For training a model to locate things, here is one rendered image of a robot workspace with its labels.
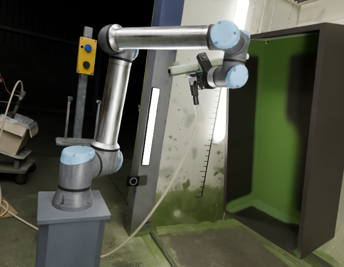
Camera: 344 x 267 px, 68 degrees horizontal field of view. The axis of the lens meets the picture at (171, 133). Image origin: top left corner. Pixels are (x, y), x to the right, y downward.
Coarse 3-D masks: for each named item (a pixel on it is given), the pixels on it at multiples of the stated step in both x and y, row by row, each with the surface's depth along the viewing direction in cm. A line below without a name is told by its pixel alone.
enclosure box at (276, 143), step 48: (288, 48) 164; (336, 48) 118; (240, 96) 175; (288, 96) 168; (336, 96) 126; (240, 144) 184; (288, 144) 174; (336, 144) 136; (240, 192) 194; (288, 192) 179; (336, 192) 146; (288, 240) 155
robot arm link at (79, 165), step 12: (72, 156) 115; (84, 156) 117; (96, 156) 126; (60, 168) 118; (72, 168) 115; (84, 168) 118; (96, 168) 124; (60, 180) 118; (72, 180) 116; (84, 180) 119
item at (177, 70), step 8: (248, 56) 141; (176, 64) 125; (184, 64) 126; (192, 64) 127; (216, 64) 133; (176, 72) 124; (184, 72) 126; (192, 72) 128; (192, 88) 130; (192, 96) 133
